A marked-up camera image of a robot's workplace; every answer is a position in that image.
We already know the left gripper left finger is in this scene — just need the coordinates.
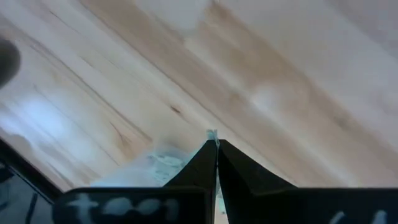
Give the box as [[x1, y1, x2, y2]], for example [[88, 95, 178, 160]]
[[52, 139, 220, 224]]

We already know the black mug with yellow inside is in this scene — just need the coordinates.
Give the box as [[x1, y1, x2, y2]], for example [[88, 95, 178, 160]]
[[0, 37, 22, 90]]

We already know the black aluminium table frame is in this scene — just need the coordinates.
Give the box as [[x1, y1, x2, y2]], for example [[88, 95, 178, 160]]
[[0, 136, 65, 203]]

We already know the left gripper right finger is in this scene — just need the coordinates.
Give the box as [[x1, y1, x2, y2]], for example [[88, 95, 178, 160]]
[[217, 139, 398, 224]]

